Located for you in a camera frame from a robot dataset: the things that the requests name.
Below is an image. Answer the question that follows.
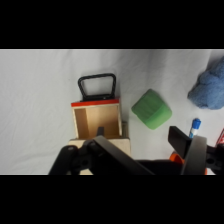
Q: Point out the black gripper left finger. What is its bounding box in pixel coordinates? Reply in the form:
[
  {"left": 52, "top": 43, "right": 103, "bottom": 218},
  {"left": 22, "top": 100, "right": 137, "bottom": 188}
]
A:
[{"left": 48, "top": 126, "right": 156, "bottom": 176}]

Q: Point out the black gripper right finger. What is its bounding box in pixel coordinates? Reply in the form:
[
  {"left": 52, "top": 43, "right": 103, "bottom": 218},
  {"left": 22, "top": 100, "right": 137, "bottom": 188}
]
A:
[{"left": 167, "top": 125, "right": 224, "bottom": 176}]

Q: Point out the wooden drawer red front black handle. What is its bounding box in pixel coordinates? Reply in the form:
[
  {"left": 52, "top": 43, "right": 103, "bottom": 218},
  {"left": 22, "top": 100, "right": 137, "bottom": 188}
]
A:
[{"left": 70, "top": 72, "right": 123, "bottom": 140}]

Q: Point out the white marker blue cap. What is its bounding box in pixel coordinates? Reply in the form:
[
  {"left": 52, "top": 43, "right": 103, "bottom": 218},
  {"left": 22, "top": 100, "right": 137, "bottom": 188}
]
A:
[{"left": 188, "top": 117, "right": 203, "bottom": 140}]

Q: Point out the red white object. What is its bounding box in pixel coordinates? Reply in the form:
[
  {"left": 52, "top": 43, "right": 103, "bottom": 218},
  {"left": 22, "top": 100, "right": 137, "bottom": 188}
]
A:
[{"left": 215, "top": 127, "right": 224, "bottom": 148}]

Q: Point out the green block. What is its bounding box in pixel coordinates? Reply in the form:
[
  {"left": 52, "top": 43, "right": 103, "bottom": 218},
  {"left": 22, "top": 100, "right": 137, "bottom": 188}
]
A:
[{"left": 130, "top": 88, "right": 174, "bottom": 131}]

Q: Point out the blue crumpled cloth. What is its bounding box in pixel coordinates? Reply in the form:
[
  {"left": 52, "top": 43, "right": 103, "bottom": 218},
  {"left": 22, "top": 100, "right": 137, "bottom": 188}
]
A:
[{"left": 186, "top": 55, "right": 224, "bottom": 111}]

